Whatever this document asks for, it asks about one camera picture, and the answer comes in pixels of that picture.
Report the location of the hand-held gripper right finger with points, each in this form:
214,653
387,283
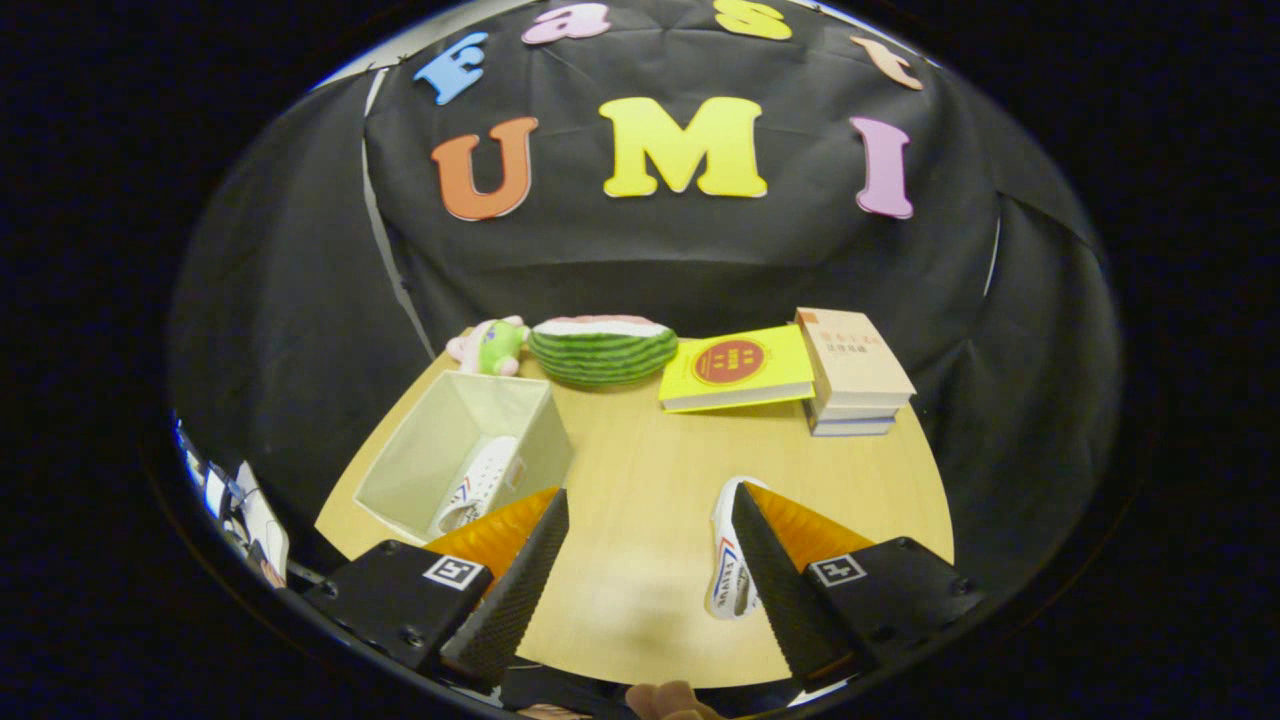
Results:
785,600

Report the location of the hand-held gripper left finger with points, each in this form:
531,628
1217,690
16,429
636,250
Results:
515,600

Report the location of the white canvas shoe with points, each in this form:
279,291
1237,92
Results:
725,580
480,485

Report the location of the beige fabric storage box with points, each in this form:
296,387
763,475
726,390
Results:
440,440

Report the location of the blue grey book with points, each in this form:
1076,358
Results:
850,428

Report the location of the yellow book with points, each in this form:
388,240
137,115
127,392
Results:
740,365

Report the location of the beige book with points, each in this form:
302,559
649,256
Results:
855,360

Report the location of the pink green plush toy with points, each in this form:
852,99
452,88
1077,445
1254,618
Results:
495,348

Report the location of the watermelon slice plush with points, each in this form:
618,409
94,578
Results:
600,355

